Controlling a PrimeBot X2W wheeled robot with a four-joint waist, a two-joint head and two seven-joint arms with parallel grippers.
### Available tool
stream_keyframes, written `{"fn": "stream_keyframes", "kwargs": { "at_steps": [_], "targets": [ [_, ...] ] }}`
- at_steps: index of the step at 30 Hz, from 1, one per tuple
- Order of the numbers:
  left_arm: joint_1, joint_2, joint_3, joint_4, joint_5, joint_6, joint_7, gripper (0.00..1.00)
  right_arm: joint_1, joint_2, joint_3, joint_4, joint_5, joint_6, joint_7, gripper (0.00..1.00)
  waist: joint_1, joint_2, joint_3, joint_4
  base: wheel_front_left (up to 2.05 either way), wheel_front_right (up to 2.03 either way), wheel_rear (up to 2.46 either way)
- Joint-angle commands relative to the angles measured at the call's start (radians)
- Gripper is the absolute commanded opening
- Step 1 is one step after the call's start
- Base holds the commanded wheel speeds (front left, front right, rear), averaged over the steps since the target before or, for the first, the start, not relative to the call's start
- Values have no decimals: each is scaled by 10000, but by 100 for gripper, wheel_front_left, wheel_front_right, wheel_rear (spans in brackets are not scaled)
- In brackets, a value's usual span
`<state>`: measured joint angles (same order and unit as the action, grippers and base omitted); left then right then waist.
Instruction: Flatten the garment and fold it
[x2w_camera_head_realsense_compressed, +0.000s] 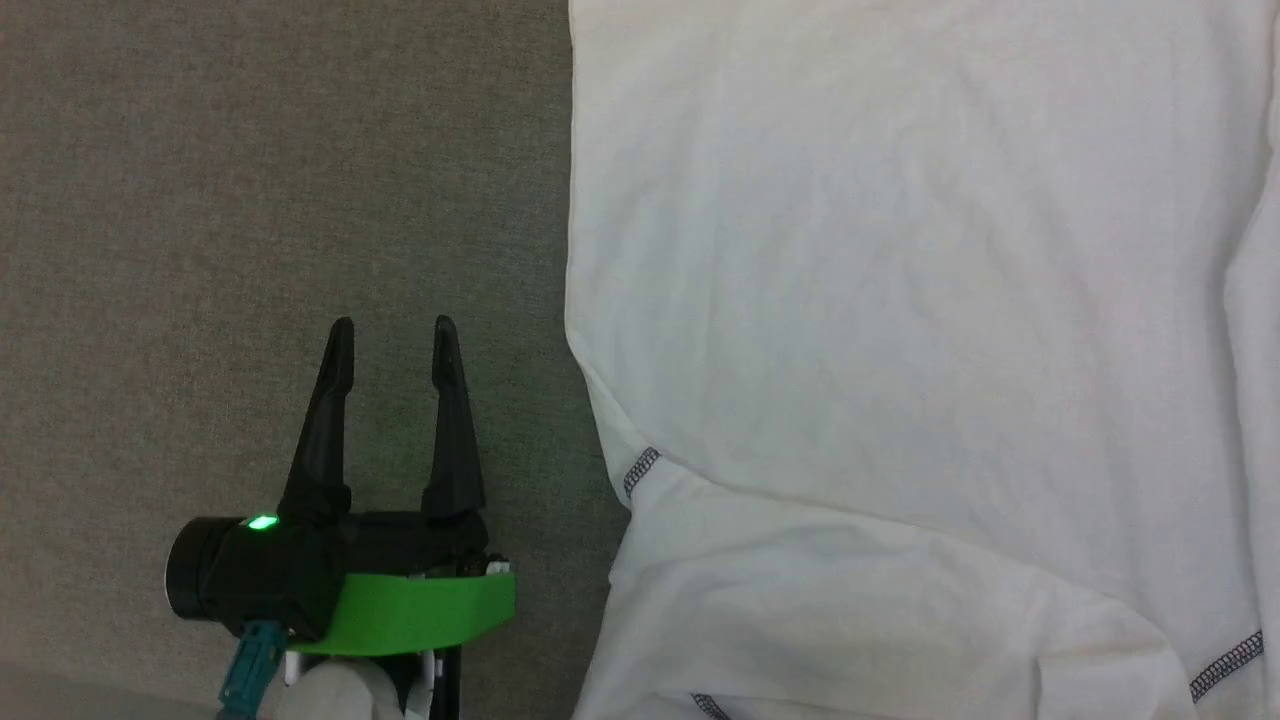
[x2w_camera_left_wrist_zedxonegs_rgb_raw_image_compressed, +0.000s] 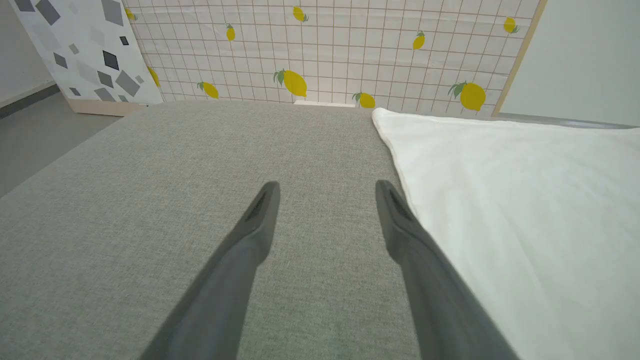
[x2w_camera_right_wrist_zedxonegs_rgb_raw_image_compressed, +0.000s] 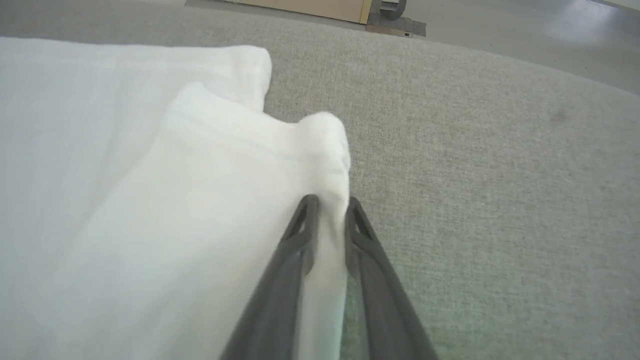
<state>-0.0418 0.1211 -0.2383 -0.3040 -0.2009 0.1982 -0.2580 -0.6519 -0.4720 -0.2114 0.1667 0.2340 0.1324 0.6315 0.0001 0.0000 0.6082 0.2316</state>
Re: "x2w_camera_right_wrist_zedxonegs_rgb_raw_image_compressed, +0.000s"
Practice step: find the grey fabric sofa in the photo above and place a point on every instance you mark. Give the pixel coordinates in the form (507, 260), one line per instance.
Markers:
(500, 200)

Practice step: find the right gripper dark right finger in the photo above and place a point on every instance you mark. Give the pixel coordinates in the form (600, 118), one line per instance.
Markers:
(385, 320)

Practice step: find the white garment with black stitching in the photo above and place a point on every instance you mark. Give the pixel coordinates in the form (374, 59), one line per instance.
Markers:
(125, 200)

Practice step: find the lemon print partition panel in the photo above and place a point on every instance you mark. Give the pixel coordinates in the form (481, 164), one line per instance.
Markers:
(320, 7)

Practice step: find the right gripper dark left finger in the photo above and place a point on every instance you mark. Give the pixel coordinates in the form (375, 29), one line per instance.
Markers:
(275, 310)

